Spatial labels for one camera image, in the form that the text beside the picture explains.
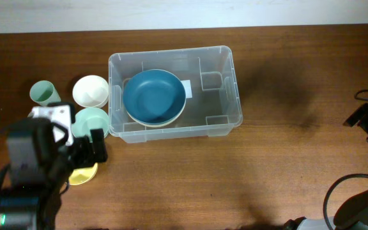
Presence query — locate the yellow small bowl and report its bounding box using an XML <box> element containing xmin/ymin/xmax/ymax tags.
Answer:
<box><xmin>68</xmin><ymin>163</ymin><xmax>98</xmax><ymax>185</ymax></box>

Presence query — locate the mint green small bowl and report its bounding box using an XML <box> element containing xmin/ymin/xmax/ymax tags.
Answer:
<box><xmin>72</xmin><ymin>107</ymin><xmax>110</xmax><ymax>141</ymax></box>

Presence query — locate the cream large bowl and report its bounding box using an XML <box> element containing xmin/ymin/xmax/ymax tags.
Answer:
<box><xmin>122</xmin><ymin>69</ymin><xmax>187</xmax><ymax>128</ymax></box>

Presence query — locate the dark blue large bowl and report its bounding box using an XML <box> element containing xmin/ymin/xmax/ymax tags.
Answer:
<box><xmin>122</xmin><ymin>69</ymin><xmax>187</xmax><ymax>125</ymax></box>

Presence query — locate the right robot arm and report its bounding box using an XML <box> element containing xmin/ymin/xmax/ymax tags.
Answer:
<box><xmin>282</xmin><ymin>103</ymin><xmax>368</xmax><ymax>230</ymax></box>

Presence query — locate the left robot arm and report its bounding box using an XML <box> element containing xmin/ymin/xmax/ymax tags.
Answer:
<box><xmin>0</xmin><ymin>102</ymin><xmax>107</xmax><ymax>229</ymax></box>

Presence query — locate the white small bowl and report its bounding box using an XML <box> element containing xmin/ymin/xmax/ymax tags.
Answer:
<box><xmin>72</xmin><ymin>75</ymin><xmax>109</xmax><ymax>108</ymax></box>

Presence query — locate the mint green cup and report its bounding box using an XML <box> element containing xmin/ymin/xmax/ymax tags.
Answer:
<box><xmin>29</xmin><ymin>80</ymin><xmax>61</xmax><ymax>106</ymax></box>

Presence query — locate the white label in bin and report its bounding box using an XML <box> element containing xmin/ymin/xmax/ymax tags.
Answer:
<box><xmin>181</xmin><ymin>80</ymin><xmax>192</xmax><ymax>98</ymax></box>

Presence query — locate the clear plastic storage bin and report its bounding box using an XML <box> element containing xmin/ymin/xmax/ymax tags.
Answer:
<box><xmin>108</xmin><ymin>45</ymin><xmax>243</xmax><ymax>144</ymax></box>

